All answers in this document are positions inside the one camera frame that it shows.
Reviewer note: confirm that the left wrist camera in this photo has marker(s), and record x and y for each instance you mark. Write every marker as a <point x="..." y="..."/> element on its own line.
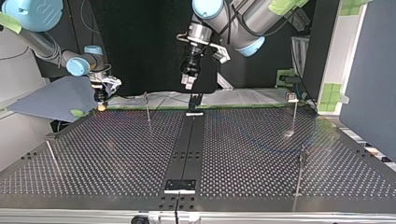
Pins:
<point x="221" y="53"/>

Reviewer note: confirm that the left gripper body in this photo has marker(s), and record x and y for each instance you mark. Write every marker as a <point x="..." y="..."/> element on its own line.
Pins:
<point x="191" y="60"/>

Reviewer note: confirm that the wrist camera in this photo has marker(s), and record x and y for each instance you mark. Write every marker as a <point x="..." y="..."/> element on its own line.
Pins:
<point x="221" y="53"/>
<point x="109" y="83"/>

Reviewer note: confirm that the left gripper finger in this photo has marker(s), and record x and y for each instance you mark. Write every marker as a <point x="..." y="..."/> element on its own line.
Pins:
<point x="184" y="79"/>
<point x="190" y="83"/>

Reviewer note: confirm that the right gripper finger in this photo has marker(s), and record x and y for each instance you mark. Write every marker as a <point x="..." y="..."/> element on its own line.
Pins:
<point x="101" y="107"/>

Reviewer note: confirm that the connector holder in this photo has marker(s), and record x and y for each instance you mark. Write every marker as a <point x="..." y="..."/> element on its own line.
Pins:
<point x="195" y="100"/>

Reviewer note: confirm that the black panel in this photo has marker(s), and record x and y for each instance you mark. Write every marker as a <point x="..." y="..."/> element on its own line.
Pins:
<point x="149" y="46"/>

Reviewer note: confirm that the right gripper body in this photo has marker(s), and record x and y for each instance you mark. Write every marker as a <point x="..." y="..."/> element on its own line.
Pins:
<point x="100" y="95"/>

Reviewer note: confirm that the grey ribbed box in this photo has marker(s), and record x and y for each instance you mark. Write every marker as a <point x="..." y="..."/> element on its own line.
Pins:
<point x="300" y="54"/>

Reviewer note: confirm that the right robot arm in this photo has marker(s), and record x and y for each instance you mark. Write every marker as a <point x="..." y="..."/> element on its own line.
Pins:
<point x="37" y="14"/>

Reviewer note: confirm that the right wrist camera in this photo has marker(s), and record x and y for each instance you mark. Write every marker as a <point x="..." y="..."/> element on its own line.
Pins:
<point x="109" y="83"/>

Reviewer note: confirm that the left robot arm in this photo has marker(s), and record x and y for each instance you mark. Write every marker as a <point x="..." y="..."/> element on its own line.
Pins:
<point x="249" y="21"/>

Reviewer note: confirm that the grey board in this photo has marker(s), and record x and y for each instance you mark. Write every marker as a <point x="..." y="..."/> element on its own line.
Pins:
<point x="59" y="98"/>

